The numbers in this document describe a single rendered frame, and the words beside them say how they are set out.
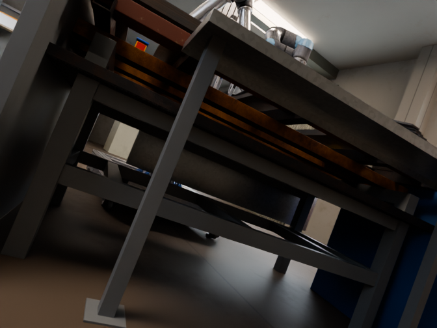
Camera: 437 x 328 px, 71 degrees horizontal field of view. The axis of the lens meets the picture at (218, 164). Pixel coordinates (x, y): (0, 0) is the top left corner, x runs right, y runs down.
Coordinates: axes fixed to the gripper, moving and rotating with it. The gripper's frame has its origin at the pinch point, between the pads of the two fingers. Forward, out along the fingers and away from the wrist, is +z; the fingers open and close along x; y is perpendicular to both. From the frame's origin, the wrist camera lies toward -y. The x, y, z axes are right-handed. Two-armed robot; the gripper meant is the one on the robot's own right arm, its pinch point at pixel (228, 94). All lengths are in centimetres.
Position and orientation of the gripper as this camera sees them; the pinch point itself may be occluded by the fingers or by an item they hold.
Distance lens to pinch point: 171.2
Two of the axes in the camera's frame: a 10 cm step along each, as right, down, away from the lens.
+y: 8.6, 3.7, 3.5
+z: -3.8, 9.2, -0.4
